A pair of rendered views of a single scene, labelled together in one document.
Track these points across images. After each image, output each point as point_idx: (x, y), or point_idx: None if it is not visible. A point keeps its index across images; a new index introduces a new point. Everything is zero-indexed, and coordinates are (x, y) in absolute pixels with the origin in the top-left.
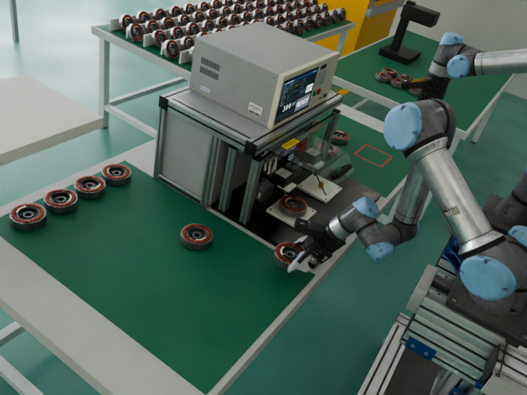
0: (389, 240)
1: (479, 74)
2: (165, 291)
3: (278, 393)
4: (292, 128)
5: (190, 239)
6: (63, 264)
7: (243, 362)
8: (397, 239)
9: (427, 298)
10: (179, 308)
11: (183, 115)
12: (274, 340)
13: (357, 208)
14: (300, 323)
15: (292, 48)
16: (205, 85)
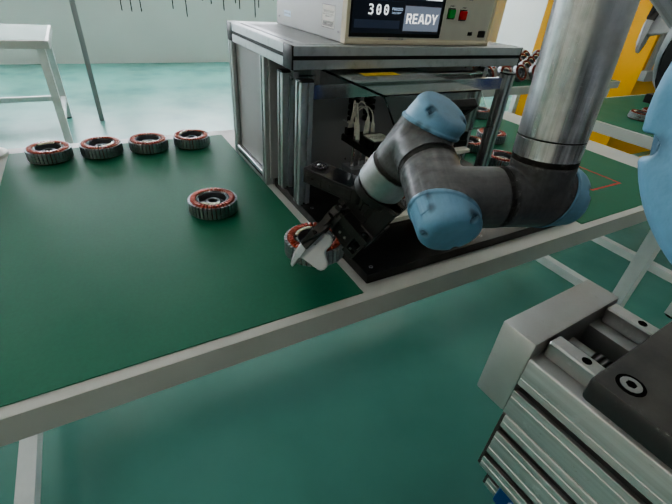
0: (467, 191)
1: None
2: (99, 252)
3: (344, 490)
4: (393, 54)
5: (193, 200)
6: (23, 198)
7: (78, 392)
8: (501, 198)
9: (539, 367)
10: (88, 277)
11: (240, 39)
12: (376, 412)
13: (405, 113)
14: (426, 402)
15: None
16: (287, 6)
